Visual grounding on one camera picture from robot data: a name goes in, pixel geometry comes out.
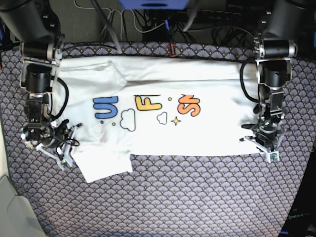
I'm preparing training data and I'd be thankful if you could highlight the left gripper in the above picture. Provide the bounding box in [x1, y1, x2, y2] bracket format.
[239, 119, 286, 163]

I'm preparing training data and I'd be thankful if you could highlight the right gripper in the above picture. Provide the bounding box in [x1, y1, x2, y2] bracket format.
[21, 119, 82, 170]

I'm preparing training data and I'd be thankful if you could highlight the white printed T-shirt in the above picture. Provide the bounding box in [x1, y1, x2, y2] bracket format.
[59, 56, 258, 183]

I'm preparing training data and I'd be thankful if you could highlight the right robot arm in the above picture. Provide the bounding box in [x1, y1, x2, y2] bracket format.
[0, 0, 81, 170]

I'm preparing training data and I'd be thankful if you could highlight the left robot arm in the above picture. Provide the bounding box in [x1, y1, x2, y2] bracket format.
[239, 0, 316, 163]

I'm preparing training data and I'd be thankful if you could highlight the fan-patterned grey tablecloth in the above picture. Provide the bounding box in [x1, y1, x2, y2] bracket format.
[0, 49, 316, 237]

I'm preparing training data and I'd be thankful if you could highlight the red table clamp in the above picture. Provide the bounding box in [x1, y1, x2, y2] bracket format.
[167, 43, 177, 57]

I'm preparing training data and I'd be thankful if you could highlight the black power strip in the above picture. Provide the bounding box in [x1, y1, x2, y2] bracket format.
[195, 10, 242, 20]

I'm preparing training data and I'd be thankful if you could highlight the blue box at top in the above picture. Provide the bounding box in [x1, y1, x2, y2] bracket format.
[119, 0, 189, 9]

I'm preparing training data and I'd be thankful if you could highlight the white cable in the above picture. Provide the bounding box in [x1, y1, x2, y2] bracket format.
[74, 0, 166, 42]

